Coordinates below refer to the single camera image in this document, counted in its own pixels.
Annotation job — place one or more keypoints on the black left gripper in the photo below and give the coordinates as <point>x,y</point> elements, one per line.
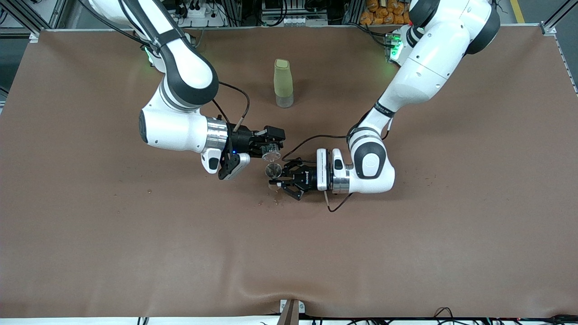
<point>308,177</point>

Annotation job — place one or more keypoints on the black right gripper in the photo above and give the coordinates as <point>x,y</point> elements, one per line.
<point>244,138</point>

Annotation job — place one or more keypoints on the steel double-cone jigger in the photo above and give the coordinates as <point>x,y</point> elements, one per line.
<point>273,170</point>

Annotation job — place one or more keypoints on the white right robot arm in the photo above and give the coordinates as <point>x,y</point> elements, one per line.
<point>176,131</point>

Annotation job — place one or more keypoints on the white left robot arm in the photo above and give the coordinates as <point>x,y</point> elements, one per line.
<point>429,63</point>

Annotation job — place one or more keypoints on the spilled liquid puddle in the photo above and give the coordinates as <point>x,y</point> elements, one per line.
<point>276,199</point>

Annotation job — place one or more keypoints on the yellow-green bottle, clear base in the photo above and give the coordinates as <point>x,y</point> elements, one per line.
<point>283,83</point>

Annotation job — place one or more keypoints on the black box with white connectors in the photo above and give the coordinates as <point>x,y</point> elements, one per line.
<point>293,20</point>

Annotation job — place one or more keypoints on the brown table mat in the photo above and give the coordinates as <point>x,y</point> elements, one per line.
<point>180,262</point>

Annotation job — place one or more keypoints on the white power strip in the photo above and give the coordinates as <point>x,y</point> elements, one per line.
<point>198,13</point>

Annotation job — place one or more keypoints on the bag of orange items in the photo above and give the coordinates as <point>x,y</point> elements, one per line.
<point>384,13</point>

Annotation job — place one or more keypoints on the aluminium frame post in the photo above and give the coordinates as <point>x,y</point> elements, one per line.
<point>290,316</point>

